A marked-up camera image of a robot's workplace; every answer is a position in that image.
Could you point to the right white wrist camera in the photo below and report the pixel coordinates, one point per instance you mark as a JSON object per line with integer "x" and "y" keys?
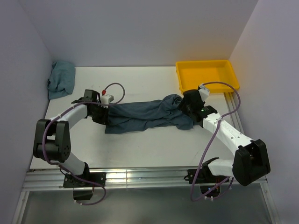
{"x": 203, "y": 91}

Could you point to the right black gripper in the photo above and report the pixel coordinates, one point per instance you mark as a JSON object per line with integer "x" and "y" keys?
{"x": 182, "y": 106}

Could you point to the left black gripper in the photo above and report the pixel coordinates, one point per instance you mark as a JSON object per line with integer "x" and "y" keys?
{"x": 103, "y": 119}

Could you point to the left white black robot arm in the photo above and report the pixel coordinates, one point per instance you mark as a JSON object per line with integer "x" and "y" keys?
{"x": 52, "y": 141}

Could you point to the light blue crumpled t-shirt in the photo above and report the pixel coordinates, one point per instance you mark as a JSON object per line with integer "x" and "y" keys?
{"x": 62, "y": 80}

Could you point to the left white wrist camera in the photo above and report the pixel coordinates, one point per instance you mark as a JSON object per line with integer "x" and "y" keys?
{"x": 106, "y": 98}

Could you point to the aluminium front rail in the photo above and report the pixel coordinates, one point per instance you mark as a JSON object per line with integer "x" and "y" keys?
{"x": 52, "y": 179}

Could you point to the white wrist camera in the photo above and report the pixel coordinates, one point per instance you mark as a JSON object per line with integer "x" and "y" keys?
{"x": 106, "y": 98}
{"x": 203, "y": 91}

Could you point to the dark teal t-shirt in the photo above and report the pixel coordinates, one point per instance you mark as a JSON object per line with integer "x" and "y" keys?
{"x": 140, "y": 116}

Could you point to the yellow plastic tray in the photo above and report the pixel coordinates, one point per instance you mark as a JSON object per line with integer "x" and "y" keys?
{"x": 193, "y": 73}

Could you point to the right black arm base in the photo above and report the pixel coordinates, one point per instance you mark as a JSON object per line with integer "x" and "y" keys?
{"x": 205, "y": 179}

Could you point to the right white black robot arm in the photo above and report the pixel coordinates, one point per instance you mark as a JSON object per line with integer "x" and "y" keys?
{"x": 250, "y": 158}

